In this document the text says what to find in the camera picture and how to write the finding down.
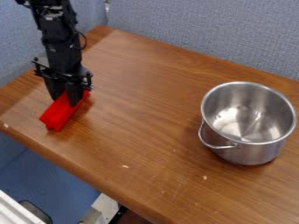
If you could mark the red rectangular block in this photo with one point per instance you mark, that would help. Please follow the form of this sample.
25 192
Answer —
60 111

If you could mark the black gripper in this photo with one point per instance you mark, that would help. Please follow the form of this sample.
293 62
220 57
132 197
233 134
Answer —
60 68

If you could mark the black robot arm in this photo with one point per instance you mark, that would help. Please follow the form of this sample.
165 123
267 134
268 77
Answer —
55 19

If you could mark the white ridged object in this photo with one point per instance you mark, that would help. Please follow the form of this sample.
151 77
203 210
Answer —
13 213

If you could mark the stainless steel pot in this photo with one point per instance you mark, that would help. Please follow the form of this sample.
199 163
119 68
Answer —
247 120

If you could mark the white table bracket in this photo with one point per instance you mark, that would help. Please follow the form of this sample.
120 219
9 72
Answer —
101 211

